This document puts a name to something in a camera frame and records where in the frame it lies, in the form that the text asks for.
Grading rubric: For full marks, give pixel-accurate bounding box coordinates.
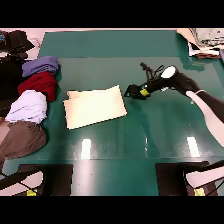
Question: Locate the black garment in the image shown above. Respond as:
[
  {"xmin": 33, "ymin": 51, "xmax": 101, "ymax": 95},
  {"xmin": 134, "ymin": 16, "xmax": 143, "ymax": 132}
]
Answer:
[
  {"xmin": 0, "ymin": 29, "xmax": 36, "ymax": 55},
  {"xmin": 0, "ymin": 54, "xmax": 27, "ymax": 118}
]

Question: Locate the red garment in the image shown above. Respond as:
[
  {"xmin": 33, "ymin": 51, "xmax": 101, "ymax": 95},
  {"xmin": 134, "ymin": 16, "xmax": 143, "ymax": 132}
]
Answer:
[{"xmin": 17, "ymin": 71, "xmax": 60, "ymax": 103}]

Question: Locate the heap of clothes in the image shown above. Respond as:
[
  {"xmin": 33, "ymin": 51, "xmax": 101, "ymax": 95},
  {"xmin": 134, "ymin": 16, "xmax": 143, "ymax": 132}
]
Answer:
[{"xmin": 176, "ymin": 27, "xmax": 224, "ymax": 61}]

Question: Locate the white garment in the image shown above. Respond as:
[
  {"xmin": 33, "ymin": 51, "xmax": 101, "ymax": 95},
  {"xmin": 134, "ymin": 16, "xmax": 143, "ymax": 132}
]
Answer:
[{"xmin": 4, "ymin": 89, "xmax": 49, "ymax": 125}]

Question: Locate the cream shirt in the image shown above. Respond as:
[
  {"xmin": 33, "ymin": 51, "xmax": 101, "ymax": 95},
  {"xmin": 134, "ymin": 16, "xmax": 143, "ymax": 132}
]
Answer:
[{"xmin": 63, "ymin": 84, "xmax": 128, "ymax": 131}]

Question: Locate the brown garment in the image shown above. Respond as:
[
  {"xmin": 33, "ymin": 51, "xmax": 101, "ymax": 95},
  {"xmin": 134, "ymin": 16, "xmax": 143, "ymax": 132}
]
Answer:
[{"xmin": 0, "ymin": 119, "xmax": 48, "ymax": 162}]

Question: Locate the purple garment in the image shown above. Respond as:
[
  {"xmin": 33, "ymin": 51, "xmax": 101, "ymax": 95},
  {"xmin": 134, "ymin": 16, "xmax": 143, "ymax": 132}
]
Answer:
[{"xmin": 21, "ymin": 55, "xmax": 61, "ymax": 79}]

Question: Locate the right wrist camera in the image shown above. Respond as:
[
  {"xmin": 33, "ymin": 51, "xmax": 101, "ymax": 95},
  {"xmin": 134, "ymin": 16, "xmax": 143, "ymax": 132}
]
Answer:
[{"xmin": 139, "ymin": 61, "xmax": 165, "ymax": 82}]

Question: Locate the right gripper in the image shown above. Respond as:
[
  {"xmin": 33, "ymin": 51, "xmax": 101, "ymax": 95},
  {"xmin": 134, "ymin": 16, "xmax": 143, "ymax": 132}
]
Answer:
[{"xmin": 123, "ymin": 83, "xmax": 151, "ymax": 100}]

